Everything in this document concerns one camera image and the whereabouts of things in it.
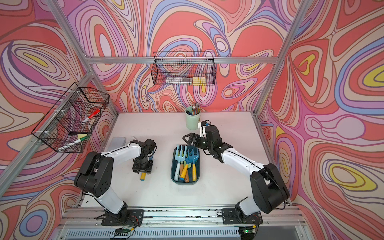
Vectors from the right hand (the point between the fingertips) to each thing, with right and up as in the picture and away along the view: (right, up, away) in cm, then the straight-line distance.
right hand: (188, 142), depth 83 cm
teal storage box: (-2, -14, +4) cm, 14 cm away
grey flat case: (-50, -2, +18) cm, 53 cm away
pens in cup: (+4, +21, +17) cm, 28 cm away
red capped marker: (-51, +15, -7) cm, 53 cm away
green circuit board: (-31, -41, -13) cm, 54 cm away
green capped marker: (-56, +1, -12) cm, 57 cm away
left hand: (-25, -19, +5) cm, 32 cm away
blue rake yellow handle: (+2, -10, +6) cm, 11 cm away
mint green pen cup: (+2, +13, +21) cm, 25 cm away
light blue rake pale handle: (-6, -11, +6) cm, 14 cm away
